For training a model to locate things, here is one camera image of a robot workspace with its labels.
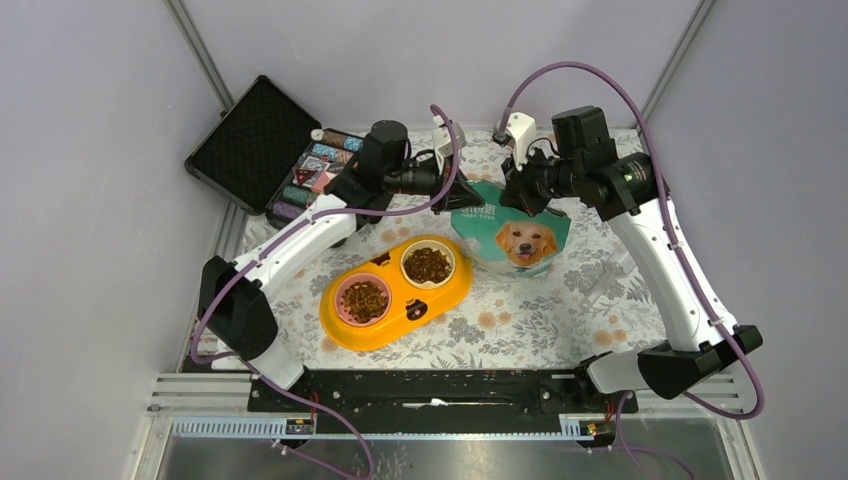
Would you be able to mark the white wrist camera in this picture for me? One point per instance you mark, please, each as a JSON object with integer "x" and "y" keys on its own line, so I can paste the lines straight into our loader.
{"x": 517, "y": 130}
{"x": 442, "y": 144}

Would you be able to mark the floral table mat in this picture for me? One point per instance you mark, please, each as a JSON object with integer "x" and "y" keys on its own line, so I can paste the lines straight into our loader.
{"x": 503, "y": 322}

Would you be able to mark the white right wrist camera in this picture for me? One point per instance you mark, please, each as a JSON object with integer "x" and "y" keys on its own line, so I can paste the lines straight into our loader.
{"x": 517, "y": 130}

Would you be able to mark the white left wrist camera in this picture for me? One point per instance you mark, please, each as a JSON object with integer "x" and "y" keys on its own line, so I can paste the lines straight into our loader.
{"x": 442, "y": 144}

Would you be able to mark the yellow double pet bowl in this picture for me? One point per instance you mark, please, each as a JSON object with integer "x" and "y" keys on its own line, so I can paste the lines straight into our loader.
{"x": 409, "y": 305}

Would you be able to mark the green dog food bag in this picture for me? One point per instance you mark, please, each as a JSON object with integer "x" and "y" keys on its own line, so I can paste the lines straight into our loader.
{"x": 507, "y": 241}

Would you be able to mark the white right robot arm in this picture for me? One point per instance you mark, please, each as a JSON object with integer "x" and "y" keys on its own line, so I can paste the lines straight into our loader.
{"x": 702, "y": 336}

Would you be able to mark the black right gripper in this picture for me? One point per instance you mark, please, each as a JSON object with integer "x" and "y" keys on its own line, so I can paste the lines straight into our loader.
{"x": 517, "y": 192}

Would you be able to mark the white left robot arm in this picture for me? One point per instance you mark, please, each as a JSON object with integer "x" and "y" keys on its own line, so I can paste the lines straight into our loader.
{"x": 234, "y": 295}

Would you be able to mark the black poker chip case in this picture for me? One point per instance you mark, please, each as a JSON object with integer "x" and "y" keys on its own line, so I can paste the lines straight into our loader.
{"x": 273, "y": 158}

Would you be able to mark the clear plastic scoop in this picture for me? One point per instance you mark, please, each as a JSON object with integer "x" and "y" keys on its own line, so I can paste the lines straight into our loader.
{"x": 618, "y": 265}

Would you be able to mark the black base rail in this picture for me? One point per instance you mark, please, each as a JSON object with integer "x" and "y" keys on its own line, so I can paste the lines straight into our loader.
{"x": 496, "y": 402}

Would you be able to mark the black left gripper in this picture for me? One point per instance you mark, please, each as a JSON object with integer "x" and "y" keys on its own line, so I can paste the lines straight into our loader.
{"x": 460, "y": 194}

